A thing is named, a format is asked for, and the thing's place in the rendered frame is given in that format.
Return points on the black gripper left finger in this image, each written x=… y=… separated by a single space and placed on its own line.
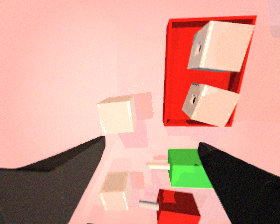
x=48 y=191

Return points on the red tray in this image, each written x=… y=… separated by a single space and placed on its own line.
x=178 y=79

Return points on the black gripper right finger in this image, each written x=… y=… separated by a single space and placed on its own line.
x=247 y=193

